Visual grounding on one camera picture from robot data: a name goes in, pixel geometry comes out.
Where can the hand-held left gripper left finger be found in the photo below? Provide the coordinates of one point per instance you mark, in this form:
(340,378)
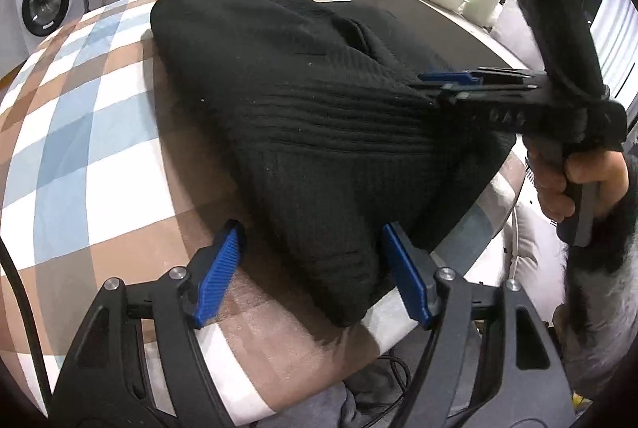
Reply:
(219,273)

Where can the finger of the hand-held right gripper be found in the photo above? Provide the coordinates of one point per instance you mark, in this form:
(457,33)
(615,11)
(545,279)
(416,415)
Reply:
(443,78)
(451,88)

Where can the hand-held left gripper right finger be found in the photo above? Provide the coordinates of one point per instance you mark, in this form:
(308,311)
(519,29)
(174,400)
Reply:
(406,278)

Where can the black knit sweater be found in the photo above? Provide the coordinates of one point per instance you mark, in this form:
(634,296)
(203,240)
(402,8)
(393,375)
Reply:
(309,134)

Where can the person's right forearm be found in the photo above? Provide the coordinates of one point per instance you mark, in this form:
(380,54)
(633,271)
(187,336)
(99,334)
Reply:
(598,288)

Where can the person's right hand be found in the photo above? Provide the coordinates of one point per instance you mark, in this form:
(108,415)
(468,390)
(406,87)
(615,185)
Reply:
(551,196)

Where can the person's grey trousers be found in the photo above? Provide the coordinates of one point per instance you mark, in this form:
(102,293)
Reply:
(299,410)

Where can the checked blanket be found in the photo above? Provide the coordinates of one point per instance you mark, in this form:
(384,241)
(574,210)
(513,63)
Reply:
(89,134)

